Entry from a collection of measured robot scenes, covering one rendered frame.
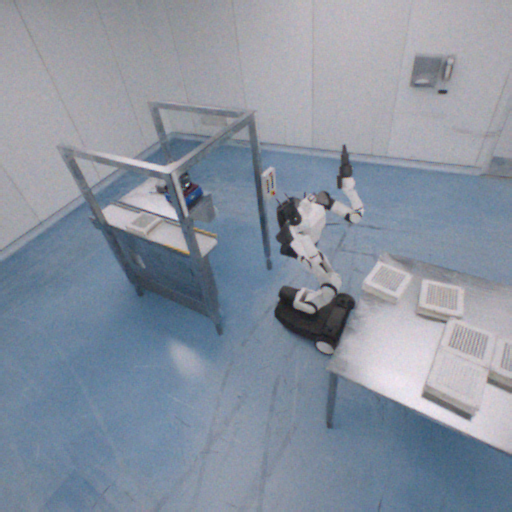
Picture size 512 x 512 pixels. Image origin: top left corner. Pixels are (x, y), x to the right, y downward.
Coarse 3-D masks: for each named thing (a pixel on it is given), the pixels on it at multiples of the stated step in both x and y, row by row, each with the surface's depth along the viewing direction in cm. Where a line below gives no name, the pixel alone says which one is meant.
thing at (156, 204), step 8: (144, 184) 274; (152, 184) 273; (136, 192) 266; (144, 192) 265; (120, 200) 260; (128, 200) 259; (136, 200) 257; (144, 200) 256; (152, 200) 255; (160, 200) 254; (136, 208) 253; (144, 208) 248; (152, 208) 247; (160, 208) 246; (168, 208) 245; (160, 216) 242; (168, 216) 237; (176, 216) 236
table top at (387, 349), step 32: (384, 256) 253; (416, 288) 228; (480, 288) 223; (352, 320) 215; (384, 320) 213; (416, 320) 210; (480, 320) 205; (352, 352) 199; (384, 352) 197; (416, 352) 195; (384, 384) 183; (416, 384) 182; (448, 416) 169; (480, 416) 167
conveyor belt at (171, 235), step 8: (112, 208) 336; (120, 208) 334; (112, 216) 325; (120, 216) 324; (128, 216) 322; (136, 216) 321; (120, 224) 314; (168, 224) 306; (160, 232) 298; (168, 232) 297; (176, 232) 296; (160, 240) 290; (168, 240) 289; (176, 240) 288; (184, 240) 286; (200, 240) 284; (208, 240) 283; (184, 248) 279; (200, 248) 277; (208, 248) 277
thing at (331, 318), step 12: (288, 288) 312; (288, 300) 310; (336, 300) 316; (348, 300) 313; (276, 312) 318; (288, 312) 315; (300, 312) 314; (324, 312) 311; (336, 312) 307; (348, 312) 311; (288, 324) 311; (300, 324) 304; (312, 324) 303; (324, 324) 300; (336, 324) 297; (312, 336) 302; (336, 336) 289
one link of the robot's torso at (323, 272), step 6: (300, 258) 263; (318, 264) 264; (324, 264) 273; (312, 270) 267; (318, 270) 263; (324, 270) 265; (330, 270) 274; (318, 276) 272; (324, 276) 268; (330, 276) 270; (336, 276) 275; (324, 282) 273; (330, 282) 270; (336, 282) 272; (336, 288) 271; (336, 294) 274
